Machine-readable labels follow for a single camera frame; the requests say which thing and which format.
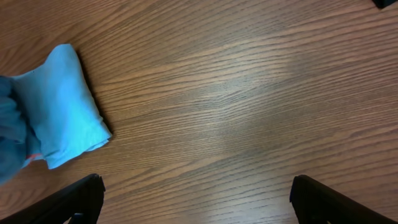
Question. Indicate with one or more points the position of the black garment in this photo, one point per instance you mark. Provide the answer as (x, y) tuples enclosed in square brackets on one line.
[(381, 4)]

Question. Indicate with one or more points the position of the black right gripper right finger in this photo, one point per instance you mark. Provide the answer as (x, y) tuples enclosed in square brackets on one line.
[(316, 203)]

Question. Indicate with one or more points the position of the light blue printed t-shirt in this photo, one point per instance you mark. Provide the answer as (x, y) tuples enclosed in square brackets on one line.
[(48, 114)]

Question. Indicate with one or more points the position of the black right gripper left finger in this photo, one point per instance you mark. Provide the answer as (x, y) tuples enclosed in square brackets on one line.
[(80, 202)]

